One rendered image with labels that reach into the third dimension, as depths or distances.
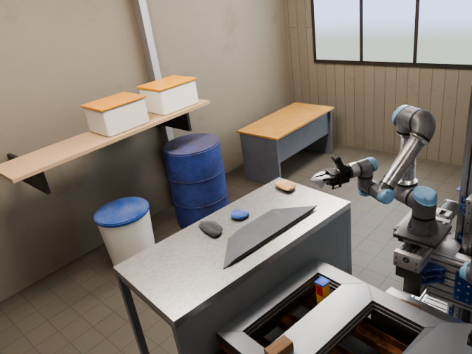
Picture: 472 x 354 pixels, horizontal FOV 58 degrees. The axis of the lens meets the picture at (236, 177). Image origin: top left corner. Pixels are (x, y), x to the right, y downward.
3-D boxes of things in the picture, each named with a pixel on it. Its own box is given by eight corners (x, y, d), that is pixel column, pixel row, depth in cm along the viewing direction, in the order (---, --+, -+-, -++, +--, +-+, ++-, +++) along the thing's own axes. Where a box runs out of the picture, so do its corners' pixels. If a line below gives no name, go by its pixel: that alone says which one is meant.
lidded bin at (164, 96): (177, 99, 444) (172, 74, 433) (201, 102, 418) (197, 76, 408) (141, 112, 415) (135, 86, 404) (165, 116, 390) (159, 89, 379)
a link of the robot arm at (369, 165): (379, 173, 214) (379, 158, 210) (360, 180, 211) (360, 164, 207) (369, 168, 221) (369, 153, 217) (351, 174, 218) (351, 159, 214)
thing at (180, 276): (175, 328, 189) (173, 322, 188) (114, 272, 232) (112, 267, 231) (350, 207, 261) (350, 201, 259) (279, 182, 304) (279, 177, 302)
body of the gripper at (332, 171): (331, 190, 207) (352, 183, 211) (331, 175, 203) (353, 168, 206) (322, 182, 213) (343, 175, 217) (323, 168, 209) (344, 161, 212)
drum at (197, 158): (211, 199, 509) (199, 127, 470) (242, 216, 464) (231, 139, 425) (168, 220, 479) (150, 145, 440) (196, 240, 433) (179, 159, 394)
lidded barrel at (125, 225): (146, 242, 442) (133, 191, 416) (172, 261, 406) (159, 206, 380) (102, 265, 415) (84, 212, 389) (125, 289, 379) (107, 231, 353)
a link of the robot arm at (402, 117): (406, 211, 226) (411, 112, 202) (387, 199, 239) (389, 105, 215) (424, 204, 229) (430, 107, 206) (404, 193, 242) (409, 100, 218)
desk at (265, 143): (335, 152, 583) (333, 107, 554) (282, 189, 507) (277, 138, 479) (298, 145, 623) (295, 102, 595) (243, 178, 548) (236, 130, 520)
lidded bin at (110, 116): (129, 116, 406) (123, 90, 395) (152, 121, 381) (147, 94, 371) (86, 133, 378) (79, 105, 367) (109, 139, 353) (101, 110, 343)
